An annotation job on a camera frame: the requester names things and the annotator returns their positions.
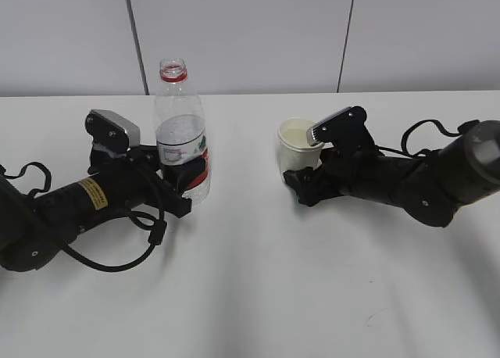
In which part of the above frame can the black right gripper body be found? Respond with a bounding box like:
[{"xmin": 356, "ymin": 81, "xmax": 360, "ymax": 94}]
[{"xmin": 312, "ymin": 147, "xmax": 387, "ymax": 198}]

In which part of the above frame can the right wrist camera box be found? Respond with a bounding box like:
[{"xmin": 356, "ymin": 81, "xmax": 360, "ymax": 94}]
[{"xmin": 305, "ymin": 106, "xmax": 375, "ymax": 156}]

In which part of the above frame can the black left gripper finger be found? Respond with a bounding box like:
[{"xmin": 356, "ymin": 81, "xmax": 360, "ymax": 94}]
[
  {"xmin": 162, "ymin": 156, "xmax": 207, "ymax": 194},
  {"xmin": 138, "ymin": 145, "xmax": 159, "ymax": 163}
]

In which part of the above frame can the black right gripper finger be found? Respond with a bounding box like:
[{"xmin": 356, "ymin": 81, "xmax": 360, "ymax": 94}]
[{"xmin": 283, "ymin": 166, "xmax": 342, "ymax": 207}]

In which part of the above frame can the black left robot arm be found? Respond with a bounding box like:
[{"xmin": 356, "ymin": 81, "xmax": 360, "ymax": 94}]
[{"xmin": 1, "ymin": 145, "xmax": 207, "ymax": 273}]

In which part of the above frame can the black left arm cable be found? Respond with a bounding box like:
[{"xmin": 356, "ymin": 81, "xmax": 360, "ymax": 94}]
[{"xmin": 0, "ymin": 161, "xmax": 169, "ymax": 274}]

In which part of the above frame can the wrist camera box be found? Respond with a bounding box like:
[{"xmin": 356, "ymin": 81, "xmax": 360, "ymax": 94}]
[
  {"xmin": 85, "ymin": 109, "xmax": 141, "ymax": 154},
  {"xmin": 305, "ymin": 106, "xmax": 375, "ymax": 156}
]

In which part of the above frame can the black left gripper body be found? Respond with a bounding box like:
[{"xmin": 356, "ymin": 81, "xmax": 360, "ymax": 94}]
[{"xmin": 87, "ymin": 143, "xmax": 192, "ymax": 218}]

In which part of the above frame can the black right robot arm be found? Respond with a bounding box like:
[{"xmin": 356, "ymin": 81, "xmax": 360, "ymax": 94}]
[{"xmin": 284, "ymin": 120, "xmax": 499, "ymax": 227}]

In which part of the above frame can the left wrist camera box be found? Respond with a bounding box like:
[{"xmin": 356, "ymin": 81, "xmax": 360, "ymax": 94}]
[{"xmin": 85, "ymin": 109, "xmax": 141, "ymax": 154}]

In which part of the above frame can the clear water bottle red label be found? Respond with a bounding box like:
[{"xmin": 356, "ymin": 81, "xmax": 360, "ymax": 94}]
[{"xmin": 154, "ymin": 59, "xmax": 210, "ymax": 205}]

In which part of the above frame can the white paper cup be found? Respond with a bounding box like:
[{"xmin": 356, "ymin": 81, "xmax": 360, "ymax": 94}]
[{"xmin": 277, "ymin": 117, "xmax": 323, "ymax": 174}]

